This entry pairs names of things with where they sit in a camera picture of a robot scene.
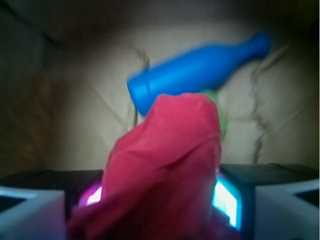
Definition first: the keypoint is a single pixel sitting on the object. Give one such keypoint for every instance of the brown paper bag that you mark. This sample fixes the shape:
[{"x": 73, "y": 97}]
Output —
[{"x": 64, "y": 65}]

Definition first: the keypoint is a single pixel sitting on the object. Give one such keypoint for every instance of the green plush toy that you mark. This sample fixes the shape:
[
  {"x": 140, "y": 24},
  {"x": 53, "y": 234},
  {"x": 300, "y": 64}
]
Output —
[{"x": 214, "y": 96}]

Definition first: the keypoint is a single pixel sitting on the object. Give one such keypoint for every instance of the blue plastic bottle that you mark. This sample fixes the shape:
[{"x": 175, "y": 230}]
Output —
[{"x": 207, "y": 67}]

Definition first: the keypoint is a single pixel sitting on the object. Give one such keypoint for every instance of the gripper left finger pad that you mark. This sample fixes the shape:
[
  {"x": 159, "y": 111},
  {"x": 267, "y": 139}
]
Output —
[{"x": 36, "y": 205}]

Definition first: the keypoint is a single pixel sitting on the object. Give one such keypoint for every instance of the red paper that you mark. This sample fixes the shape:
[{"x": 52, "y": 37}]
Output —
[{"x": 159, "y": 179}]

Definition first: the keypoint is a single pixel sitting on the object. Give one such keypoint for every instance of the gripper right finger pad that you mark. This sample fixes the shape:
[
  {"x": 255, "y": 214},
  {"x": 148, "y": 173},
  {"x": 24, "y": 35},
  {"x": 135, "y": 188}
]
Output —
[{"x": 270, "y": 201}]

